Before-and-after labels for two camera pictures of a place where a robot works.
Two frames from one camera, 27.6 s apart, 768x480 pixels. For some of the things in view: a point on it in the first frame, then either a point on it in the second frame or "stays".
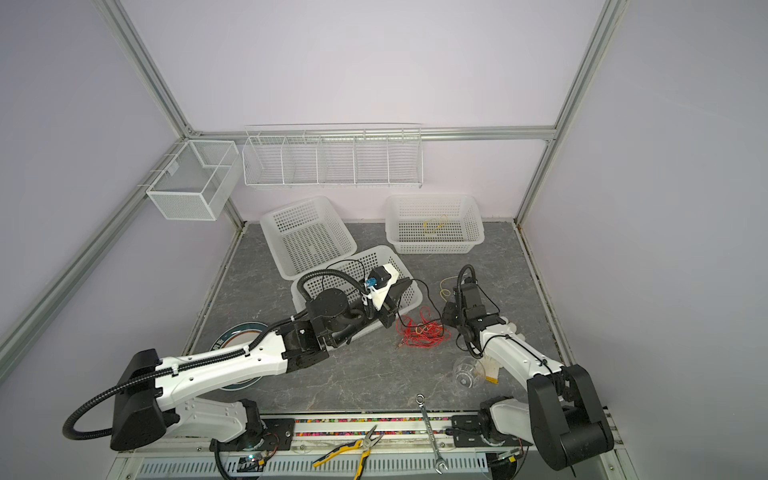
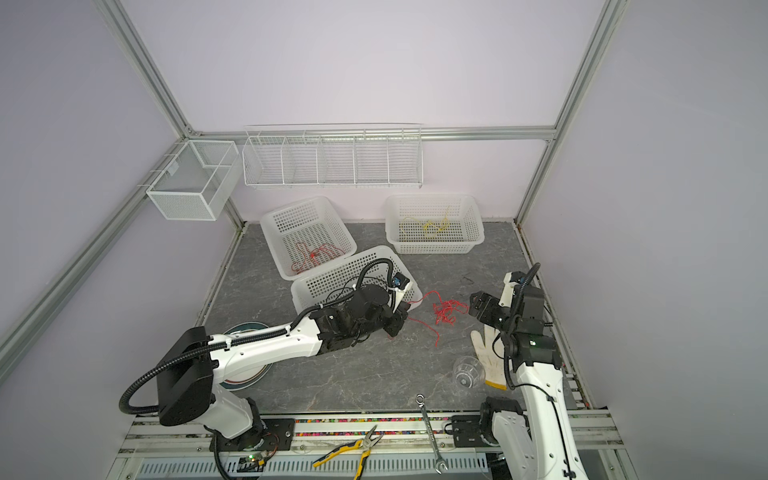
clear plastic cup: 468,373 stays
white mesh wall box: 198,181 stays
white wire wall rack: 329,155 stays
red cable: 418,331 to 311,258
